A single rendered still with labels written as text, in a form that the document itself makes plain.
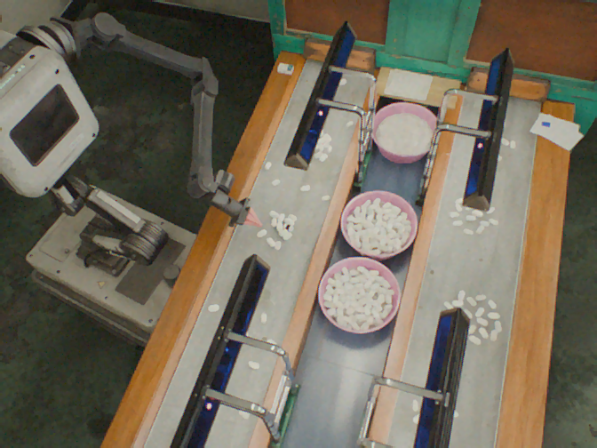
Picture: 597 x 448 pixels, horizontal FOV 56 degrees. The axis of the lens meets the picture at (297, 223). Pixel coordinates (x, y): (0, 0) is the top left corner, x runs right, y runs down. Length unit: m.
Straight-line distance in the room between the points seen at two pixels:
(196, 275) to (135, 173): 1.38
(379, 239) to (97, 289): 1.13
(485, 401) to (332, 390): 0.46
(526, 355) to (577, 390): 0.89
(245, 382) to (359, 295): 0.47
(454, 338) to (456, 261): 0.56
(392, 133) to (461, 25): 0.46
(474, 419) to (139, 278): 1.34
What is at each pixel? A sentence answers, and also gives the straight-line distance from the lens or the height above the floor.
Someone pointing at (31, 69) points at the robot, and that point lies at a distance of 1.69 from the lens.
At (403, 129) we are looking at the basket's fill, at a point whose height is 0.73.
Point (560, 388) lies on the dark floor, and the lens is 2.74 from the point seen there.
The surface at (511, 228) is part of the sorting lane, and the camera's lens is 2.10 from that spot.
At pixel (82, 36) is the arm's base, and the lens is 1.86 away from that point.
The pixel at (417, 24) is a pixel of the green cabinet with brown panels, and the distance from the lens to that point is 2.31.
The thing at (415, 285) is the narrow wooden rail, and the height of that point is 0.77.
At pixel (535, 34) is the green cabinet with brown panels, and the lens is 2.29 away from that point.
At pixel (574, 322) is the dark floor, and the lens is 2.87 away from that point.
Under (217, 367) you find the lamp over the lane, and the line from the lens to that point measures 1.47.
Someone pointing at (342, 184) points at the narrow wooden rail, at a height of 0.76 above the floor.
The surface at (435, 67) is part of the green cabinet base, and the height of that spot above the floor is 0.82.
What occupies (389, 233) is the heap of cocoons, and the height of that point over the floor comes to 0.73.
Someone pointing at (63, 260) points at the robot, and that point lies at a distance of 2.50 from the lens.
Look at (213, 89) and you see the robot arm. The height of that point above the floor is 1.07.
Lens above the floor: 2.48
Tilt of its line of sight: 60 degrees down
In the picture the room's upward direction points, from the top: 6 degrees counter-clockwise
